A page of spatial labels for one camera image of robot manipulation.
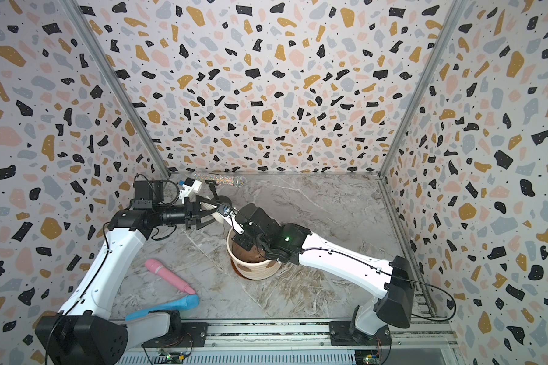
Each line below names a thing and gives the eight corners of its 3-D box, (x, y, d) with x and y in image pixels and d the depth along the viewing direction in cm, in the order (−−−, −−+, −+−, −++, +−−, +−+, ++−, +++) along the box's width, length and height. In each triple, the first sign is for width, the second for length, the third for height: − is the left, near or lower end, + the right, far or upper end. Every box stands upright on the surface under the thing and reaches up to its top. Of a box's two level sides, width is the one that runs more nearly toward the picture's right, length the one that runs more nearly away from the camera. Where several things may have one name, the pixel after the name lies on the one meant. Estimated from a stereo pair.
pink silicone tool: (147, 268, 90) (142, 264, 87) (154, 260, 92) (150, 256, 89) (191, 297, 83) (188, 294, 80) (198, 288, 85) (195, 285, 82)
